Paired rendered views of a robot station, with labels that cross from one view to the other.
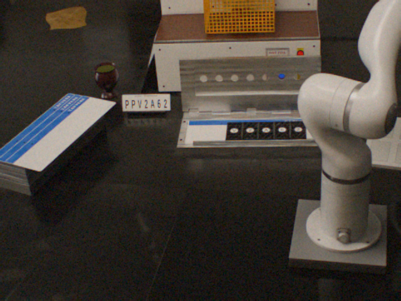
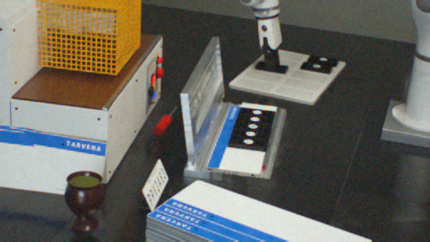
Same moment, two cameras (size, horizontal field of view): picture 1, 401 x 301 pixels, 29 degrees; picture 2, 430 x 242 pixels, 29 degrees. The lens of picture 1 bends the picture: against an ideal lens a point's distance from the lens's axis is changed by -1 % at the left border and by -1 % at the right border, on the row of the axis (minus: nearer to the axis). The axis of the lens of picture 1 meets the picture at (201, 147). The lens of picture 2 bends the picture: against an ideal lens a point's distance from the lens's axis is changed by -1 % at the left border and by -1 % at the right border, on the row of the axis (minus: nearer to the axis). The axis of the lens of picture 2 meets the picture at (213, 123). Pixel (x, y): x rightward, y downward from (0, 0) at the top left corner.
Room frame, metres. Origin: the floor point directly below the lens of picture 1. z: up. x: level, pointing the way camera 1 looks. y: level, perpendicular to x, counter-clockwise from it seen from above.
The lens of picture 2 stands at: (2.09, 1.85, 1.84)
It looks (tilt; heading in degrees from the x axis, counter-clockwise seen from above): 24 degrees down; 271
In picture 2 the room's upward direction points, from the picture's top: 4 degrees clockwise
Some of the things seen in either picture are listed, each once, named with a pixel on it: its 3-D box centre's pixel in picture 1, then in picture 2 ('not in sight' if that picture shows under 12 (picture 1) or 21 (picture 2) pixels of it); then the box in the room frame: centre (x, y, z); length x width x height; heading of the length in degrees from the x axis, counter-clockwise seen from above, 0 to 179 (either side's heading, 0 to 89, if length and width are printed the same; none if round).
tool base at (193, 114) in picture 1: (250, 129); (239, 137); (2.04, -0.16, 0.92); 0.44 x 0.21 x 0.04; 82
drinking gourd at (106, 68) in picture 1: (107, 81); (84, 202); (2.36, 0.30, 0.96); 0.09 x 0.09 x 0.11
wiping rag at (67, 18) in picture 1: (66, 17); not in sight; (3.06, 0.52, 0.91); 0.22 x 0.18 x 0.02; 10
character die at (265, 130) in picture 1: (265, 132); (253, 128); (2.00, -0.20, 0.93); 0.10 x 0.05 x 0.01; 172
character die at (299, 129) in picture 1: (298, 131); (256, 114); (1.99, -0.30, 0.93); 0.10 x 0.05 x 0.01; 172
